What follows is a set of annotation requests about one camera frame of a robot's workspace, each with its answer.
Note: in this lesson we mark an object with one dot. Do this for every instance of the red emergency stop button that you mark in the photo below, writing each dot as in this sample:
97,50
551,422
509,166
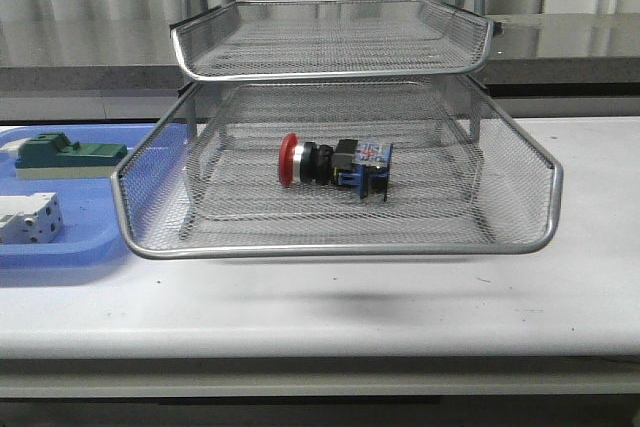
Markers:
361,165

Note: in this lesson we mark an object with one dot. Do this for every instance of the silver mesh tray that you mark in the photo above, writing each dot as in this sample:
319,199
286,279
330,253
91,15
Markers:
436,162
330,39
516,209

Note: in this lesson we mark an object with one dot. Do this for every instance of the blue plastic tray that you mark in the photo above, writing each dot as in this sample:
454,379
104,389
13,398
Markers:
89,224

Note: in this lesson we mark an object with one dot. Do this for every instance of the white circuit breaker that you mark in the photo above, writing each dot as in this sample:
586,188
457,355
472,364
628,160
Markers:
30,219

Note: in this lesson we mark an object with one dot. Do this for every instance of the grey stone counter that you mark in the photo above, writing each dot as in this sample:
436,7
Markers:
571,54

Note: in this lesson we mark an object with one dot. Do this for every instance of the green and beige switch block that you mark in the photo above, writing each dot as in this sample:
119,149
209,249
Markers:
52,155

